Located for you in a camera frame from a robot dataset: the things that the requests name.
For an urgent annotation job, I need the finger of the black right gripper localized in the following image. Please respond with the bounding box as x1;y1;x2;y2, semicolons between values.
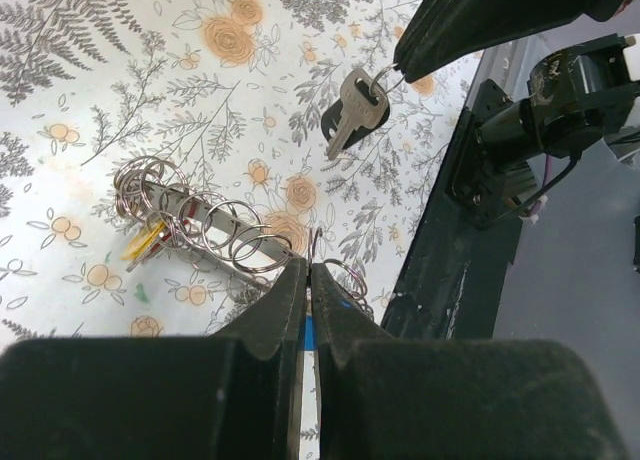
392;0;601;74
399;0;640;84

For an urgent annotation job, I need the silver key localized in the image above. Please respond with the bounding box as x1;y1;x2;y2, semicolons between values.
326;68;389;160

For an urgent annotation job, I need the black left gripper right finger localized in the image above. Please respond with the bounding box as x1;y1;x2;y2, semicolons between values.
310;264;628;459

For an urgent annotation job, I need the blue key tag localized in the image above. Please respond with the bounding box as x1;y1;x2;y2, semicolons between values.
302;302;351;352

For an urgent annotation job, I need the floral table mat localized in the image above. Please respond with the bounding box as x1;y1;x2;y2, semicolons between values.
1;0;482;347

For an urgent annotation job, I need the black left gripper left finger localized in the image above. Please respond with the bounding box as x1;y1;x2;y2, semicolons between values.
1;259;306;459

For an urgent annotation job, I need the steel disc with keyrings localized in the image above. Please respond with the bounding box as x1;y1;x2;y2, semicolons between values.
113;155;323;320

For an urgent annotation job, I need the red key tag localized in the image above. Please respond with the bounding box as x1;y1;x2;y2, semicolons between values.
146;209;196;252

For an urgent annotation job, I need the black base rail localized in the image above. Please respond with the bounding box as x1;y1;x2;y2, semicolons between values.
381;44;525;340

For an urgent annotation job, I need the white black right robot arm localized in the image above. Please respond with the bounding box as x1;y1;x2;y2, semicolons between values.
393;0;639;229

